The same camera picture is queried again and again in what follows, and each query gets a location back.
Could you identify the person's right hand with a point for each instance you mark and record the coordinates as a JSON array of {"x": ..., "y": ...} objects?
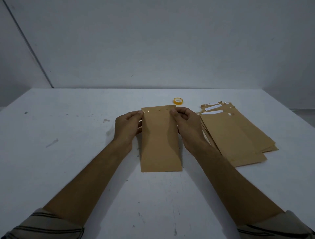
[{"x": 190, "y": 131}]

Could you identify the person's left hand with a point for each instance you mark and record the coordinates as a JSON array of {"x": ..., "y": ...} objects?
[{"x": 125, "y": 129}]

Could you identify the person's left thumb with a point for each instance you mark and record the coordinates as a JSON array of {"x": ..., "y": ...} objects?
[{"x": 134, "y": 114}]

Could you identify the person's right thumb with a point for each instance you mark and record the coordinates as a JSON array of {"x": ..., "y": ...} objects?
[{"x": 177, "y": 115}]

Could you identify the brown paper envelope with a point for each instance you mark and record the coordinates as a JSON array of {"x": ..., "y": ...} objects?
[{"x": 160, "y": 142}]

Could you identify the person's left forearm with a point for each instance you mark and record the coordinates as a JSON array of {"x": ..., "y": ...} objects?
[{"x": 91, "y": 177}]

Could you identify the person's right forearm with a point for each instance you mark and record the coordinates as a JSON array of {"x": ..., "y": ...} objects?
[{"x": 233, "y": 184}]

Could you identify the yellow adhesive tape roll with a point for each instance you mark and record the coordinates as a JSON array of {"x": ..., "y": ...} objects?
[{"x": 178, "y": 101}]

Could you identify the pile of brown paper envelopes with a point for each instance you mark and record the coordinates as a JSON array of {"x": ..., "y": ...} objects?
[{"x": 233, "y": 137}]

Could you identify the striped grey left sleeve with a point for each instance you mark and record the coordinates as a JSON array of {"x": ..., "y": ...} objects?
[{"x": 41, "y": 225}]

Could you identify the striped grey sleeve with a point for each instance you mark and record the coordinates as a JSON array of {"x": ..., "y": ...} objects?
[
  {"x": 41, "y": 225},
  {"x": 278, "y": 226}
]

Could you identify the striped grey right sleeve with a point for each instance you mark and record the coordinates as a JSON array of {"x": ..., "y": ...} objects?
[{"x": 278, "y": 226}]

